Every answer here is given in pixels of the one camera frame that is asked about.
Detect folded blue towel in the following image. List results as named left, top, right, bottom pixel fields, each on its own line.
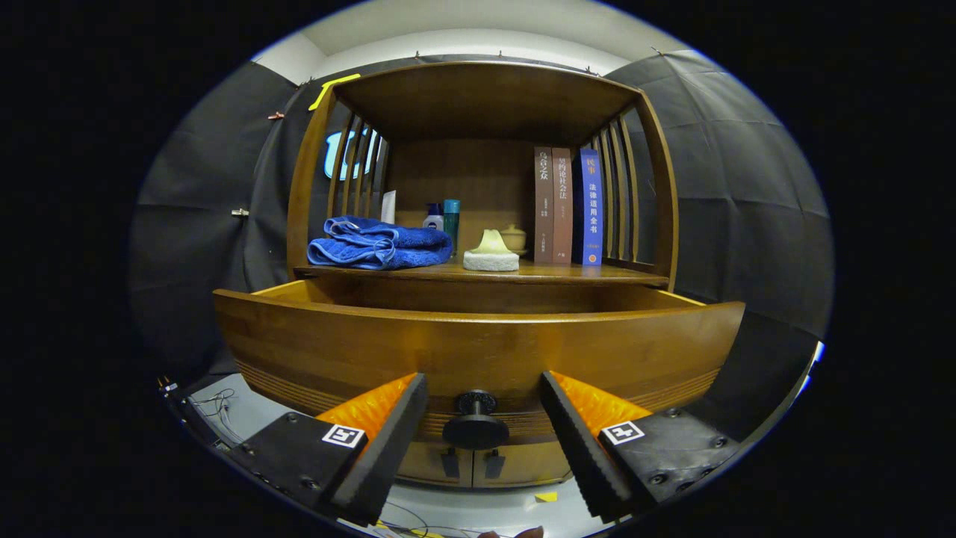
left=307, top=216, right=453, bottom=270

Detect wooden countertop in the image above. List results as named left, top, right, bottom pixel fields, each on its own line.
left=293, top=258, right=669, bottom=288

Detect blue book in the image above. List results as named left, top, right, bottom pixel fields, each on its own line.
left=572, top=147, right=604, bottom=267

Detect thin dark floor cable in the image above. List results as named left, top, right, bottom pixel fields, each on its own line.
left=373, top=499, right=449, bottom=538

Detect dark brown book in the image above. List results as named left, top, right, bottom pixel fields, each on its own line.
left=533, top=146, right=556, bottom=265

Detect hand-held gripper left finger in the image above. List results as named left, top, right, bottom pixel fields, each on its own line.
left=228, top=372, right=429, bottom=528

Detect wooden drawer with black knob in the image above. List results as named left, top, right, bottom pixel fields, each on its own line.
left=213, top=278, right=746, bottom=451

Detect yellow and white sponge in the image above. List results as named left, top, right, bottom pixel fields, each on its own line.
left=462, top=229, right=521, bottom=272

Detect teal bottle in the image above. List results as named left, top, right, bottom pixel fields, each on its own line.
left=442, top=199, right=461, bottom=255

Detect wooden cabinet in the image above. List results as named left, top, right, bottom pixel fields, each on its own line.
left=286, top=61, right=680, bottom=490

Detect reddish brown book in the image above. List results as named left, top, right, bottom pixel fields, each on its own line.
left=551, top=147, right=574, bottom=265

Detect white floor cables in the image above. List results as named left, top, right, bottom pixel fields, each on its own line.
left=185, top=387, right=240, bottom=445

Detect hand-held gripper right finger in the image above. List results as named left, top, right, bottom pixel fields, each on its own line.
left=539, top=371, right=742, bottom=524

